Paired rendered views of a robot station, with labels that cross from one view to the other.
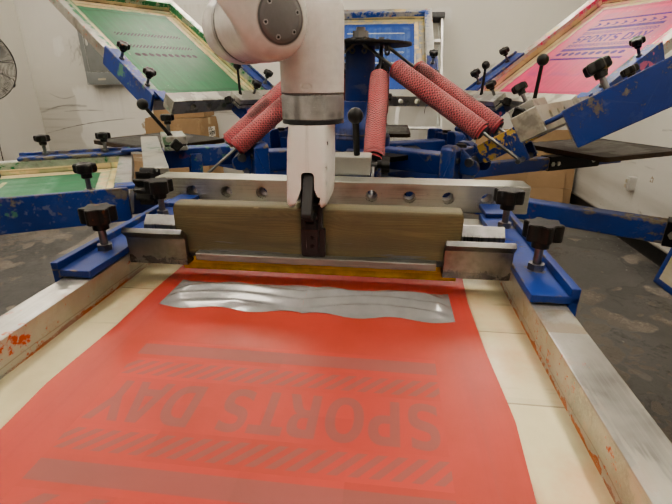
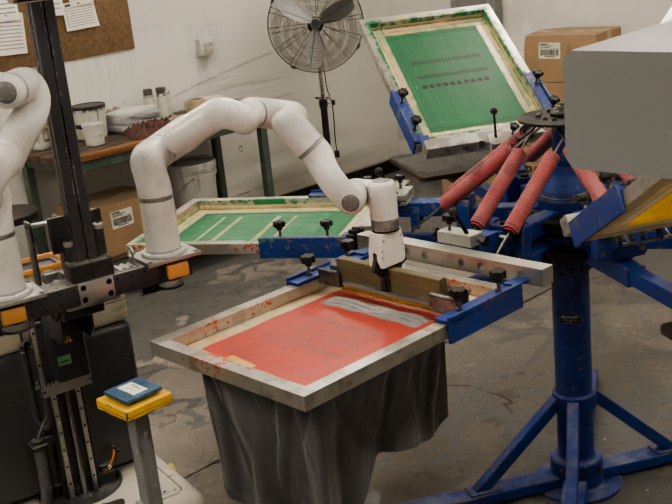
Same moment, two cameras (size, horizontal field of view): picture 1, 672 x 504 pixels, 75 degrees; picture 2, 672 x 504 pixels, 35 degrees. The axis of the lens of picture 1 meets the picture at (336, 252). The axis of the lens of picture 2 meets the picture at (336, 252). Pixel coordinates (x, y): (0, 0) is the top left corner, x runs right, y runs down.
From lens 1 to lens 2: 2.41 m
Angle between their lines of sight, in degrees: 38
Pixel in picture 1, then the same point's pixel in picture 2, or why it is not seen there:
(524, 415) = not seen: hidden behind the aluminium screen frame
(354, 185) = (452, 254)
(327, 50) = (381, 205)
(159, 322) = (315, 308)
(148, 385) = (297, 323)
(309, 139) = (375, 239)
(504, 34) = not seen: outside the picture
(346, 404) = (345, 338)
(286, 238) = (376, 281)
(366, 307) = (389, 316)
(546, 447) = not seen: hidden behind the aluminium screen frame
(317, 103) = (378, 225)
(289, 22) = (353, 204)
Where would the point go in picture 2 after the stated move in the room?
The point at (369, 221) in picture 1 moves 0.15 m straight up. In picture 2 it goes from (405, 278) to (401, 224)
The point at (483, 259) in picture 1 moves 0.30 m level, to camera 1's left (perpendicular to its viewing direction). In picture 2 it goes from (445, 303) to (352, 287)
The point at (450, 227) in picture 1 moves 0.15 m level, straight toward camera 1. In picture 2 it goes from (435, 286) to (389, 302)
